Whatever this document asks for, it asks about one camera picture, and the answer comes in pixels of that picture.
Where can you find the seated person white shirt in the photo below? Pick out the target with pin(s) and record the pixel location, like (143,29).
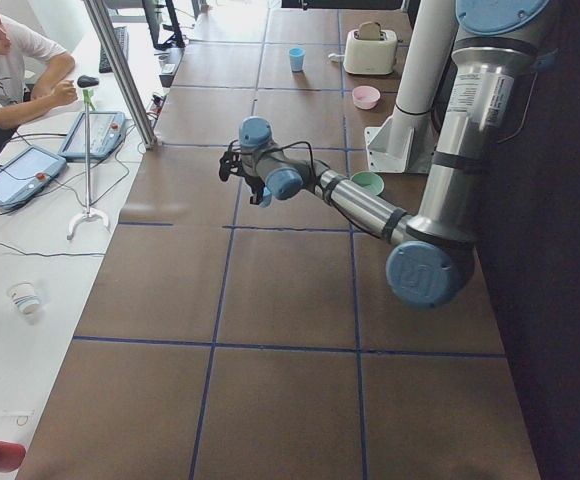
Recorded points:
(33,72)

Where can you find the paper cup striped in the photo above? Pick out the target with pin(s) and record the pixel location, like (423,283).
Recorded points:
(24,297)

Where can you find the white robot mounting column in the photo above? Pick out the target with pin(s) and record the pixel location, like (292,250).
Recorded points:
(405,142)

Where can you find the teach pendant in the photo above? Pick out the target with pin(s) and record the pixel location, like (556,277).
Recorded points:
(27,174)
(107,129)

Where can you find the black computer mouse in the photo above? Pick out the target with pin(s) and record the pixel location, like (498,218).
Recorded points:
(85,81)

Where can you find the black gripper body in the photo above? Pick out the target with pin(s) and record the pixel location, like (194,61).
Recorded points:
(256,190)

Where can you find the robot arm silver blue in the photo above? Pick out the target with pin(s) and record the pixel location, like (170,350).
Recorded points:
(463,61)

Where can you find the white camera stand green clip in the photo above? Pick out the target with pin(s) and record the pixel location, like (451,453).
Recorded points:
(90,213)

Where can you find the teach pendant far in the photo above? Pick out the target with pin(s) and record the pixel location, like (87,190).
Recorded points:
(107,129)

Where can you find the light blue cup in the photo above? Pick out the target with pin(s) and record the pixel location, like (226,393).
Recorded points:
(296,59)
(266,198)

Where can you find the green bowl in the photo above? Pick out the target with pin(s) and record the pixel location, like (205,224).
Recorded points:
(369,181)

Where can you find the teach pendant near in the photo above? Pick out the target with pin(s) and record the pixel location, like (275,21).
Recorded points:
(27,174)

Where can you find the rubber band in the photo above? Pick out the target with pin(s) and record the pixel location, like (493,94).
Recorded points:
(22,420)

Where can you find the cream toaster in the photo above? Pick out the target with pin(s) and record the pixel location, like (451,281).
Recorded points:
(370,50)

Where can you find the pink bowl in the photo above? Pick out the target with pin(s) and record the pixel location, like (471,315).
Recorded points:
(365,97)

